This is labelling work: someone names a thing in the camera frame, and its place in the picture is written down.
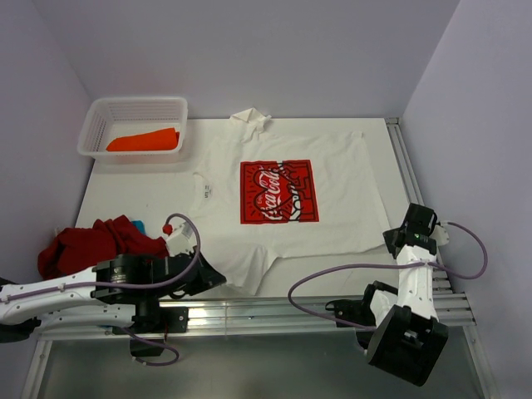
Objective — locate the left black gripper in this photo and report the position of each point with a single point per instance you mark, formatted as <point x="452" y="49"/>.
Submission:
<point x="209" y="278"/>

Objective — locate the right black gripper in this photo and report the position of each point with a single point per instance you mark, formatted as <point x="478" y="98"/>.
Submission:
<point x="389" y="236"/>

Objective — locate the white printed t-shirt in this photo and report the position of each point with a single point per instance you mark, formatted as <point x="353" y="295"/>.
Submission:
<point x="262" y="196"/>

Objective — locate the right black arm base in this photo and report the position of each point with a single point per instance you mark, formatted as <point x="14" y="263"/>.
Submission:
<point x="355" y="311"/>

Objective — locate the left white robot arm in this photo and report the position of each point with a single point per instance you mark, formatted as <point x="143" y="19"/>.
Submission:
<point x="66" y="301"/>

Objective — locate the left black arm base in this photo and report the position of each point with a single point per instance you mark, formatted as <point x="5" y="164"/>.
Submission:
<point x="151" y="348"/>

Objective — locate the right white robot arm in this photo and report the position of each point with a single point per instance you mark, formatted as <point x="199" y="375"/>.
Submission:
<point x="409" y="337"/>

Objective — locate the blue t-shirt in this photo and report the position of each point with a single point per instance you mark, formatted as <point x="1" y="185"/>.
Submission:
<point x="139" y="225"/>

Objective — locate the dark red t-shirt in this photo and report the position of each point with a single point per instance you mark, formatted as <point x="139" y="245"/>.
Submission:
<point x="75" y="249"/>

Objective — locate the orange rolled t-shirt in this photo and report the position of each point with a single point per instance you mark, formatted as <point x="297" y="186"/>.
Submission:
<point x="160" y="140"/>

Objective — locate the white plastic basket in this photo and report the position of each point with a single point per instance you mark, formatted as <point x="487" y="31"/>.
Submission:
<point x="110" y="118"/>

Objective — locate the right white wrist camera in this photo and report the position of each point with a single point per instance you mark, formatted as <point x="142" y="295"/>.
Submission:
<point x="440" y="234"/>

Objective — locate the front aluminium rail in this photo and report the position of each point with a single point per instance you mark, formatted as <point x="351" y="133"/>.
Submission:
<point x="260" y="316"/>

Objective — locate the aluminium rail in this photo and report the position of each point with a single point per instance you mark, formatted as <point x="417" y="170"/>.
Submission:
<point x="260" y="316"/>
<point x="441" y="282"/>

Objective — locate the right side aluminium rail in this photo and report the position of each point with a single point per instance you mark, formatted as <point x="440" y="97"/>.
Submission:
<point x="441" y="282"/>

